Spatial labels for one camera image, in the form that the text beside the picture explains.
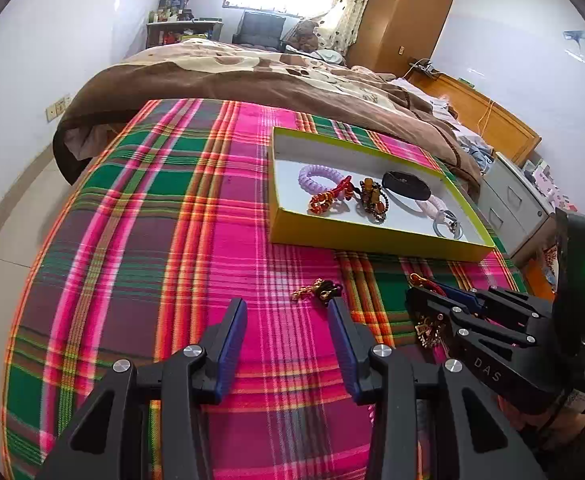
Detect pile of clothes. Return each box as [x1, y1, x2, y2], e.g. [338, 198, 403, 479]
[391, 77, 496, 172]

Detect black chair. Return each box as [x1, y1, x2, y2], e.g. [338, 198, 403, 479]
[232, 10, 288, 49]

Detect power strip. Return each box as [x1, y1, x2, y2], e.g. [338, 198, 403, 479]
[408, 58, 439, 77]

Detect cluttered shelf desk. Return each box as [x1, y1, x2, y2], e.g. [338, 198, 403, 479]
[146, 20, 225, 50]

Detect brown patterned blanket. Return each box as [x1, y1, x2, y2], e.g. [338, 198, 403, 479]
[52, 40, 484, 197]

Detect bottles on shelf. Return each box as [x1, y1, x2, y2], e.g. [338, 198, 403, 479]
[147, 0, 196, 24]

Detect red charm bracelet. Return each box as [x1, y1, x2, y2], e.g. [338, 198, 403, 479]
[408, 272, 449, 349]

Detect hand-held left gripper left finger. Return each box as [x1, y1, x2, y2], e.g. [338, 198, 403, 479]
[35, 297, 249, 480]

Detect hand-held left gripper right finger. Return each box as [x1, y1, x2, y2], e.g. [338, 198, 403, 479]
[326, 296, 548, 480]

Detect pink spiral hair tie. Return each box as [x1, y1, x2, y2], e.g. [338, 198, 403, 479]
[415, 194, 449, 221]

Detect brown bead bracelet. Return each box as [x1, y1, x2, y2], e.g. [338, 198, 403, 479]
[355, 176, 389, 223]

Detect wooden wardrobe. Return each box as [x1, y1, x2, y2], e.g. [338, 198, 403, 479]
[346, 0, 458, 77]

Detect purple spiral hair tie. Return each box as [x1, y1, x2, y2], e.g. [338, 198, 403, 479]
[298, 164, 341, 197]

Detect dotted curtain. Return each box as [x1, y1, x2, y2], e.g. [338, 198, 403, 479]
[321, 0, 379, 57]

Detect black wristband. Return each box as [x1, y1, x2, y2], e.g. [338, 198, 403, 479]
[382, 170, 434, 202]

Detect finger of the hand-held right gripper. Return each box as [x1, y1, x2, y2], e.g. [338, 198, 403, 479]
[439, 285, 557, 323]
[405, 286, 540, 351]

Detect wall socket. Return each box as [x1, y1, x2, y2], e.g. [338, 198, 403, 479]
[46, 94, 72, 122]

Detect gold chain black hair tie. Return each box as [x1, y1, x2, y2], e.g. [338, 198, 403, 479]
[292, 280, 345, 309]

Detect pink printed box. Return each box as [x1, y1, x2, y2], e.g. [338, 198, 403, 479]
[525, 160, 575, 211]

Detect yellow cardboard box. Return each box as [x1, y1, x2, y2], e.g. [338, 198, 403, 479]
[270, 126, 496, 264]

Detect orange cable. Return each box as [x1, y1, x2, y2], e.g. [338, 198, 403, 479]
[476, 100, 496, 137]

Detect red knotted cord bracelet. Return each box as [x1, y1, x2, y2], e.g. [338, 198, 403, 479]
[308, 175, 356, 217]

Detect pink green plaid cloth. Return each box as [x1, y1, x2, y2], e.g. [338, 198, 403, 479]
[2, 99, 529, 480]

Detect brown teddy bear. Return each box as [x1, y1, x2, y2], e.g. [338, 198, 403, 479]
[288, 20, 321, 54]

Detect wooden headboard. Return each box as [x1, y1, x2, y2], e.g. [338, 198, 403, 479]
[406, 71, 542, 167]

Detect grey nightstand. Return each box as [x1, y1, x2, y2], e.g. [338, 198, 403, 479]
[479, 152, 559, 262]

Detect silver bangle bracelet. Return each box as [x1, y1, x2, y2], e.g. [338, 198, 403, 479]
[432, 206, 469, 239]

